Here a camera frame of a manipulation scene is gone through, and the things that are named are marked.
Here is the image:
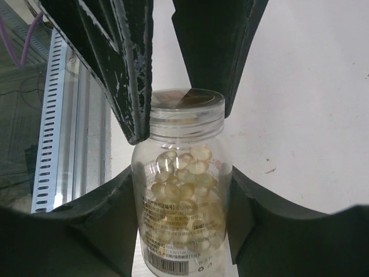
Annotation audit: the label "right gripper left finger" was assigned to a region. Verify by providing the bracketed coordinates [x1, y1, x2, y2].
[1, 168, 138, 276]

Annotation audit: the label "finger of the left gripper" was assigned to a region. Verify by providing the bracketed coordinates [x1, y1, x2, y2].
[172, 0, 268, 117]
[37, 0, 153, 145]

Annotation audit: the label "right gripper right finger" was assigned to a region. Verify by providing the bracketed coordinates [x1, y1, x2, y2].
[227, 169, 368, 276]

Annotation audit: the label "clear bottle cap orange label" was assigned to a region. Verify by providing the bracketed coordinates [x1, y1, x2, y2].
[149, 88, 225, 144]

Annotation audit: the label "clear bottle yellow pills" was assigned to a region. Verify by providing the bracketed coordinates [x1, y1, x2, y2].
[131, 136, 232, 276]

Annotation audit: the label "white slotted cable duct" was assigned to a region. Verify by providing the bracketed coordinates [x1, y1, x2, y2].
[31, 30, 67, 213]

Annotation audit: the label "aluminium mounting rail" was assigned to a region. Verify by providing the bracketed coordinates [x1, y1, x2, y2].
[54, 49, 111, 207]

